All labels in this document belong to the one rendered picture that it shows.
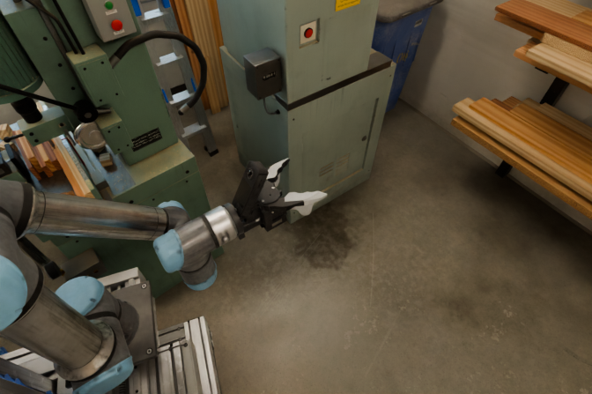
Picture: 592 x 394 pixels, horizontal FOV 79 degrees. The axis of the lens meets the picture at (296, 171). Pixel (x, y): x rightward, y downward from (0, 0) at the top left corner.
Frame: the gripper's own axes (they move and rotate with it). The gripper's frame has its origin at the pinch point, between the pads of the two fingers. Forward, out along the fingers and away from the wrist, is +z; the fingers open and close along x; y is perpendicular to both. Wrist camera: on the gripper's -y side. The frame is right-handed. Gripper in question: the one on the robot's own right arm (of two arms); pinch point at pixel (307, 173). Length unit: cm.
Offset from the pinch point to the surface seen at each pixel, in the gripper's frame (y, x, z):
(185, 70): 38, -154, 17
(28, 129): 6, -79, -55
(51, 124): 8, -80, -49
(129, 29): -19, -66, -16
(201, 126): 77, -153, 16
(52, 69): -11, -75, -40
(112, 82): -6, -64, -27
